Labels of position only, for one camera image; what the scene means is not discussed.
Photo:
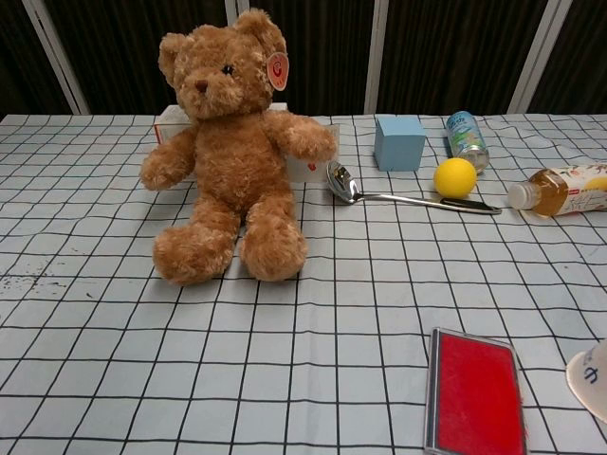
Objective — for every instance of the brown teddy bear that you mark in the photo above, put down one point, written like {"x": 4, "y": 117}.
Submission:
{"x": 237, "y": 156}

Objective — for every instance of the light blue foam cube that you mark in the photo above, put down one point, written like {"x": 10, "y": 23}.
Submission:
{"x": 398, "y": 144}

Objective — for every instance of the white black checked tablecloth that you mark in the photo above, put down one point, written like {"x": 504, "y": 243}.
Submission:
{"x": 237, "y": 360}

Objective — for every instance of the yellow ball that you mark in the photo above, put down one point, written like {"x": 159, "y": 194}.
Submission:
{"x": 454, "y": 177}

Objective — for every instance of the white carton box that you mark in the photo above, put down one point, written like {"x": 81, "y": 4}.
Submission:
{"x": 166, "y": 125}

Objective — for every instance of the blue green drink can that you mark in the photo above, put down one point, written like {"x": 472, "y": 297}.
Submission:
{"x": 465, "y": 137}

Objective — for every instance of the red pad in clear case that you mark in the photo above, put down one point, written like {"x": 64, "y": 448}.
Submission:
{"x": 474, "y": 393}

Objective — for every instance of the tea bottle with white cap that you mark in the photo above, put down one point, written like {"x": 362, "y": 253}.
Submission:
{"x": 559, "y": 192}

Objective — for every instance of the white paper cup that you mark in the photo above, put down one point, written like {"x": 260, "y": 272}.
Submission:
{"x": 590, "y": 379}

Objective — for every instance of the white metal frame post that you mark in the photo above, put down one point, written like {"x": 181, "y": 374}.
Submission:
{"x": 57, "y": 59}
{"x": 381, "y": 57}
{"x": 540, "y": 57}
{"x": 234, "y": 7}

